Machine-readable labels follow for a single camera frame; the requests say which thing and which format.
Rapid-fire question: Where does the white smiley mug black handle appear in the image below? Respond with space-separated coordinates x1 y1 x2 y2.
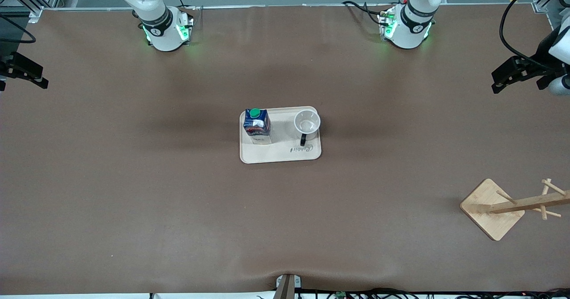
294 108 321 146

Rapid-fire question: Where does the blue milk carton green cap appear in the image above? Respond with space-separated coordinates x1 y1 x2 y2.
243 108 272 145

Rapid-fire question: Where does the cream plastic tray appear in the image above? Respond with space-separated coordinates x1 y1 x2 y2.
239 106 322 164

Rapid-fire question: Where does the wooden mug tree stand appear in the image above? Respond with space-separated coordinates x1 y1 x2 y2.
460 178 570 241

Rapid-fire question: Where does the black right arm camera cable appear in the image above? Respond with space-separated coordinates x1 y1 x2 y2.
0 14 37 44

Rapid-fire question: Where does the black left arm base cable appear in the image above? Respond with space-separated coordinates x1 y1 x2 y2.
342 1 387 26

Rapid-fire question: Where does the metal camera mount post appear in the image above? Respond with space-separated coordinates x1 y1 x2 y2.
275 274 302 299

